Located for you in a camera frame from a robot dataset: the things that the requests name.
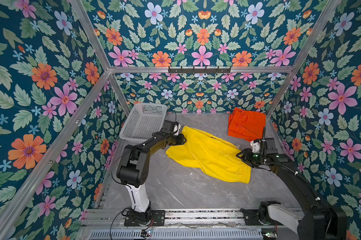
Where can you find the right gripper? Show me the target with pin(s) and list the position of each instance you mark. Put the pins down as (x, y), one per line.
(245, 156)

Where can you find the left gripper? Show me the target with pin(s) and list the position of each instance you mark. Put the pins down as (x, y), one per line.
(180, 140)

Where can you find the yellow shorts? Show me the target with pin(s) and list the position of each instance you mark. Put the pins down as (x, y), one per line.
(214, 156)

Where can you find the orange shorts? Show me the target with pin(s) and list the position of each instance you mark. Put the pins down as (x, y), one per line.
(246, 125)

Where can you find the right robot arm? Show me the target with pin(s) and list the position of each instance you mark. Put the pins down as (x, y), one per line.
(320, 220)

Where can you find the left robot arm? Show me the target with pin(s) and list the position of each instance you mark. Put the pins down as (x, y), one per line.
(133, 172)

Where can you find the white plastic basket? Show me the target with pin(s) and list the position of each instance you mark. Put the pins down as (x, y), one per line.
(144, 120)

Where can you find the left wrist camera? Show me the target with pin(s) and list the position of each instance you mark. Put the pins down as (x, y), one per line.
(170, 128)

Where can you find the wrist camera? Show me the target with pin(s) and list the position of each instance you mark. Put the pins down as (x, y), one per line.
(170, 128)
(264, 146)

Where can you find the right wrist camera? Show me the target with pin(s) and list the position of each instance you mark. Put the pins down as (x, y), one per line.
(264, 146)

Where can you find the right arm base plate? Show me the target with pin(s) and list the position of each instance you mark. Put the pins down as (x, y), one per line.
(252, 218)

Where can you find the black hook rail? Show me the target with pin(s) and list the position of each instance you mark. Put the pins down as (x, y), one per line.
(199, 70)

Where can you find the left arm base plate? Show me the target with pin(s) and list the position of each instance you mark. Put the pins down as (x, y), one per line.
(149, 218)

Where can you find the white vented cable duct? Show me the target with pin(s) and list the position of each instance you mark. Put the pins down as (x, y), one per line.
(176, 234)

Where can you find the aluminium mounting rail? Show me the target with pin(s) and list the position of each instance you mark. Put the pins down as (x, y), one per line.
(173, 217)

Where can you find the aluminium frame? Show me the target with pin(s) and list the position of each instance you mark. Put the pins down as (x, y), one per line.
(70, 71)

